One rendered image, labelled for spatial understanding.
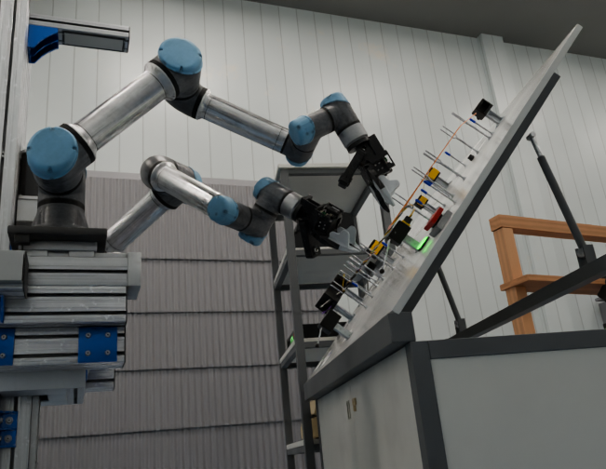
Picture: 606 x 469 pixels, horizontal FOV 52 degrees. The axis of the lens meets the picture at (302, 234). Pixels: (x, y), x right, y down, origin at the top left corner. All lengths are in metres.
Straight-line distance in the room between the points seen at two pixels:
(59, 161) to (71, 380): 0.54
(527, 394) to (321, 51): 5.69
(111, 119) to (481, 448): 1.15
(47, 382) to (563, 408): 1.20
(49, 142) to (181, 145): 4.21
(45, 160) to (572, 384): 1.29
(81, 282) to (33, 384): 0.28
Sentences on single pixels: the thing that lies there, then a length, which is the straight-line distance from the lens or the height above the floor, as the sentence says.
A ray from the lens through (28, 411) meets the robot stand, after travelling 1.79.
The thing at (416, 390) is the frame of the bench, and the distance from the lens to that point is 1.35.
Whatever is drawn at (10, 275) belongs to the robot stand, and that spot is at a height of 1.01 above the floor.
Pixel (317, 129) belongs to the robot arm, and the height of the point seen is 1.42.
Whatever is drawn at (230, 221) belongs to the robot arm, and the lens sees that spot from 1.68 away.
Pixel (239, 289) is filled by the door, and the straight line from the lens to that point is 5.28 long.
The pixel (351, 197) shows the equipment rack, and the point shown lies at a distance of 3.20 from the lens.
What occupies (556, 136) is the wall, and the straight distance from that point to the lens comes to 7.91.
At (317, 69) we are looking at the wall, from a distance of 6.66.
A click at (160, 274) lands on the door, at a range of 5.20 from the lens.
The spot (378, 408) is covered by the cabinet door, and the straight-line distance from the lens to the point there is 1.64.
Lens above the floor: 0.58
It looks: 20 degrees up
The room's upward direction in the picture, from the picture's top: 6 degrees counter-clockwise
